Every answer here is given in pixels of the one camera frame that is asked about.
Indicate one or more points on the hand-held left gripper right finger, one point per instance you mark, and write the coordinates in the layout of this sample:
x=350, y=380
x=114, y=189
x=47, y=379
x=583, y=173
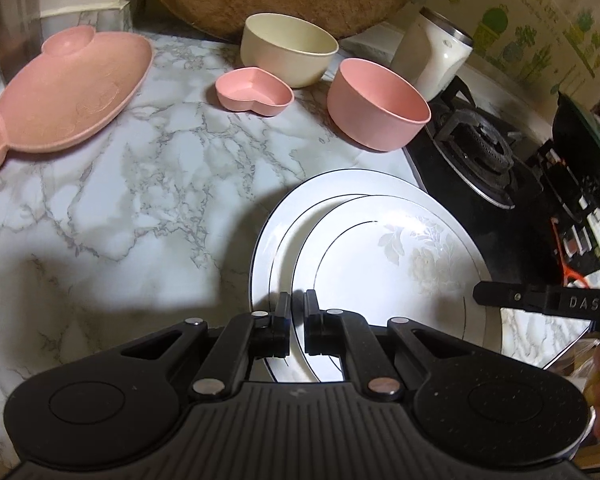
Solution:
x=310, y=310

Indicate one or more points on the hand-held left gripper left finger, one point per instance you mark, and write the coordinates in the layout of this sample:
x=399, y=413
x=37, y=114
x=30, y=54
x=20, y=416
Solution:
x=283, y=310

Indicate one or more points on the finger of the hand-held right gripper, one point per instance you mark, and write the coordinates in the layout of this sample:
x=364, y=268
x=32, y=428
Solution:
x=510, y=297

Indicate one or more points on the white floral plate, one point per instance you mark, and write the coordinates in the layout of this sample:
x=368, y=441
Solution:
x=380, y=270

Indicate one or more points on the large white plate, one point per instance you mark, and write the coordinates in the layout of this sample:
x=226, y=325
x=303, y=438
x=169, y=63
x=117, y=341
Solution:
x=300, y=205

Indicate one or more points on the pink bowl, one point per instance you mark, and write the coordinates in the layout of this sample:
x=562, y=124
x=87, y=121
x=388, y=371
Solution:
x=365, y=115

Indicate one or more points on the cream bowl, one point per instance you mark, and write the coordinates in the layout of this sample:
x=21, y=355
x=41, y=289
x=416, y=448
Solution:
x=280, y=60

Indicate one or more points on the pink fish-shaped plate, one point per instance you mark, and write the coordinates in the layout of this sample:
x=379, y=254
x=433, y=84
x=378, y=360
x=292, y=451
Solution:
x=70, y=95

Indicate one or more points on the orange peeler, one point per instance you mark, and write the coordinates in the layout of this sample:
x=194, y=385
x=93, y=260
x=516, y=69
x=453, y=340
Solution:
x=562, y=260

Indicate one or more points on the black gas stove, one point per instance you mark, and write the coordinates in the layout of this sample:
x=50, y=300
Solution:
x=455, y=205

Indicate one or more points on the black burner grate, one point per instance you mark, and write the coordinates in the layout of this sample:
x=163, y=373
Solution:
x=475, y=145

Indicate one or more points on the black wok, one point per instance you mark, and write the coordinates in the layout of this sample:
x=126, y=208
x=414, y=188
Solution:
x=580, y=135

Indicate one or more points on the pink heart-shaped dish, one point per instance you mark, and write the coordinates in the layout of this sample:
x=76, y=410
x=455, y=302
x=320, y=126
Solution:
x=252, y=92

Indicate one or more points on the white insulated mug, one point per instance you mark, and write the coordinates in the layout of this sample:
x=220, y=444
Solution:
x=425, y=55

